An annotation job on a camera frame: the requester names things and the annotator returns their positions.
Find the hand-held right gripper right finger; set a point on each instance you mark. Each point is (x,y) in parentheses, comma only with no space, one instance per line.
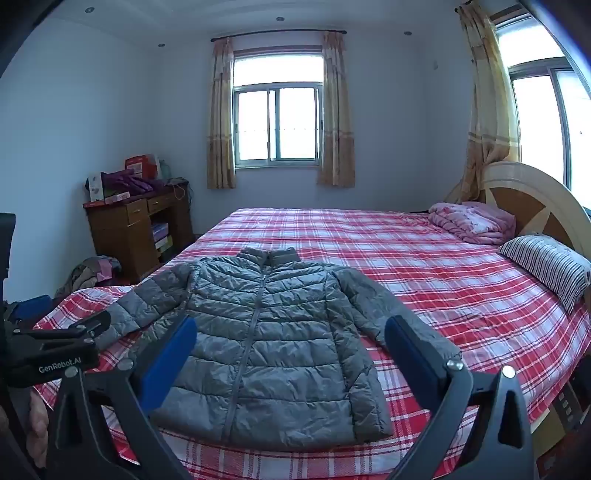
(411,364)

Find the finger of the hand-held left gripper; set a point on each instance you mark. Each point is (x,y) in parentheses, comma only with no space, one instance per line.
(30,308)
(69,332)

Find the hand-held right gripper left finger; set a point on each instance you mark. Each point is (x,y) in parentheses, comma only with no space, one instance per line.
(168,364)

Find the grey quilted jacket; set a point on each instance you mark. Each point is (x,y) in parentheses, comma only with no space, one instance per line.
(277,332)

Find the pile of clothes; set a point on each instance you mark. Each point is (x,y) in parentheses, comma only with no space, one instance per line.
(90,274)

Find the person's left hand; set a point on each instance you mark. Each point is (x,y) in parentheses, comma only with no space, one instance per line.
(39,424)

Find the black object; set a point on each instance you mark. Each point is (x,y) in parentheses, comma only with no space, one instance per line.
(7,244)

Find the bed with red plaid sheet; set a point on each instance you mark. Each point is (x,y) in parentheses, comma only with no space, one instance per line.
(415,258)

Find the wooden desk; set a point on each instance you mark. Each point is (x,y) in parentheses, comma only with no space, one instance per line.
(124,230)

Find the stack of boxes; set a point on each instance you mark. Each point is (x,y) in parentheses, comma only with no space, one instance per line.
(161,237)

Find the white box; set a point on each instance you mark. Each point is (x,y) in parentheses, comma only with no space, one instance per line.
(95,187)

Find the flat pink box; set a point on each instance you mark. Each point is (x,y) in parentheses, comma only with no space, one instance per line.
(117,197)

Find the pink folded blanket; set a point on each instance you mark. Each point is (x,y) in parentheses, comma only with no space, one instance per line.
(471,221)

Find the purple garment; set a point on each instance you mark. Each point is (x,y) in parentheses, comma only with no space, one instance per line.
(131,182)

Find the striped pillow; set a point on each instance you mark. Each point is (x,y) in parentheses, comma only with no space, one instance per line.
(549,263)

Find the red box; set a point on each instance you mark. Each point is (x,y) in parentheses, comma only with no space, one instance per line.
(141,166)

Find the wooden headboard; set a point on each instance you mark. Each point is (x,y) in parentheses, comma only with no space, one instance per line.
(531,194)

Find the narrow beige curtain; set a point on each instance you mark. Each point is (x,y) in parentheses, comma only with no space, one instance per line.
(220,115)

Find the wide beige curtain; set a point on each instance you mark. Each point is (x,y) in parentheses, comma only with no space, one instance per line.
(337,110)

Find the long beige curtain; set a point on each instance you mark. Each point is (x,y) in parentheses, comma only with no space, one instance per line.
(489,101)

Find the small window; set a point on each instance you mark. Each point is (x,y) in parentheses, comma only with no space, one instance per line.
(277,106)

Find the large window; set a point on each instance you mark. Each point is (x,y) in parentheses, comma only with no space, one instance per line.
(545,106)

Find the curtain rod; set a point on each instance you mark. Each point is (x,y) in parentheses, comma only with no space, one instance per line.
(277,36)

